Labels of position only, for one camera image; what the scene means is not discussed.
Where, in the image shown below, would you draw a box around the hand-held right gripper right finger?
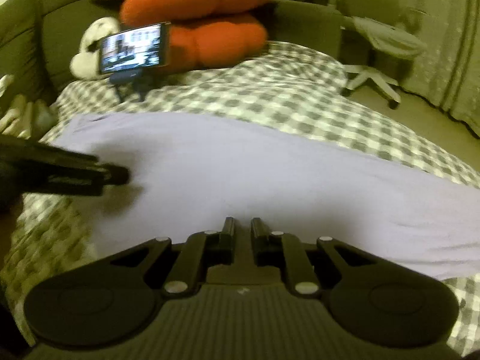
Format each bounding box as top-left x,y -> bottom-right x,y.
249,217 -> 381,296

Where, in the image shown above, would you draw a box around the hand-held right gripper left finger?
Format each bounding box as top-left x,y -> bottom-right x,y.
109,217 -> 237,296

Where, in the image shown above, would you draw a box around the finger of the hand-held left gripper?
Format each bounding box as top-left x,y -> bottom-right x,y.
0,135 -> 131,185
22,175 -> 110,197

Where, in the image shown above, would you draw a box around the lavender pants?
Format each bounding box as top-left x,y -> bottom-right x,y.
49,112 -> 480,282

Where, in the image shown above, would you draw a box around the stack of folded clothes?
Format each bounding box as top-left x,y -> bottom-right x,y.
0,75 -> 57,139

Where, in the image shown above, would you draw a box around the white plush toy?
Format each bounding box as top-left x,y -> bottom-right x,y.
69,17 -> 121,81

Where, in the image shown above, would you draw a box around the dark blue phone stand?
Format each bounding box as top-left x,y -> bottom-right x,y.
109,68 -> 149,102

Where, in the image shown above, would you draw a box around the smartphone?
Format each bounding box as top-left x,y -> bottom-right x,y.
98,22 -> 172,76

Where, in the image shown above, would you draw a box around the grey white checked blanket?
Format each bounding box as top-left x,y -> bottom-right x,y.
0,39 -> 480,349

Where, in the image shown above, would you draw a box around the white office chair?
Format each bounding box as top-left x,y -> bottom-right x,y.
339,15 -> 428,109

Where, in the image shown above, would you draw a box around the star print curtain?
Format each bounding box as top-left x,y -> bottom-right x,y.
450,0 -> 480,137
390,0 -> 469,121

